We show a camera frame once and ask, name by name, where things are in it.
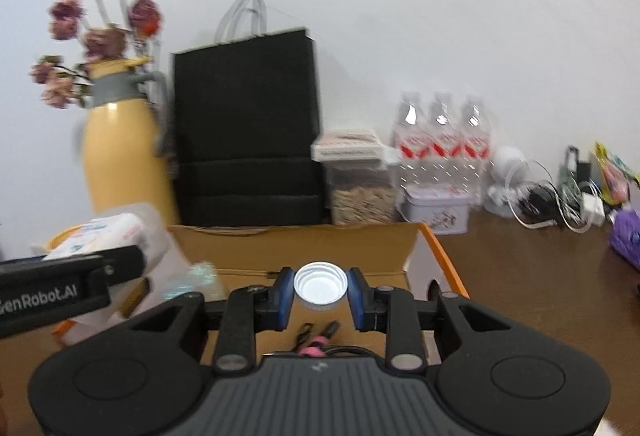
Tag dried rose bouquet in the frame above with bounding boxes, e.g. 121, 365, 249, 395
29, 0, 164, 110

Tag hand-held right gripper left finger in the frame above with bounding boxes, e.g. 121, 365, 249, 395
120, 266, 297, 377

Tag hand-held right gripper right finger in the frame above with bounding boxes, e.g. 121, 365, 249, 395
347, 267, 518, 376

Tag colourful snack packet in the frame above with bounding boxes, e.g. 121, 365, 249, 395
594, 141, 637, 205

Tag black paper bag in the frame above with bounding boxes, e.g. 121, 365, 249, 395
170, 0, 327, 227

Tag white printed tin box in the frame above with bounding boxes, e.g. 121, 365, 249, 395
402, 183, 474, 235

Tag yellow thermos jug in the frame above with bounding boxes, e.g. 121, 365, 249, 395
82, 56, 182, 228

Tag white tissue pack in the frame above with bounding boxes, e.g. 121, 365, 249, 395
44, 213, 152, 263

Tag small white fan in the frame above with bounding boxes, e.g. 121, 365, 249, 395
485, 145, 531, 219

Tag white charger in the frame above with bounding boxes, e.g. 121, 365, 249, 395
580, 195, 607, 227

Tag purple plastic bag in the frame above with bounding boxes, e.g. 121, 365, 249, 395
609, 209, 640, 268

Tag tangled cables and chargers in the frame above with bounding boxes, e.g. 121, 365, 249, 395
510, 159, 597, 233

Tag white bottle cap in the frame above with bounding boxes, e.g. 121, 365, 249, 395
293, 262, 348, 310

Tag orange cardboard box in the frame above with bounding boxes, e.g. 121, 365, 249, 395
52, 203, 471, 367

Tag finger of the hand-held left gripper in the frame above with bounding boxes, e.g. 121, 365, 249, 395
102, 245, 146, 290

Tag clear lidded food container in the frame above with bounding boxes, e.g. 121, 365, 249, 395
311, 129, 401, 226

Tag black power adapter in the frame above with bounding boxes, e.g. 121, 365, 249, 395
520, 186, 557, 220

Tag dark green device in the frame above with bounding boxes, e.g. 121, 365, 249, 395
565, 146, 592, 183

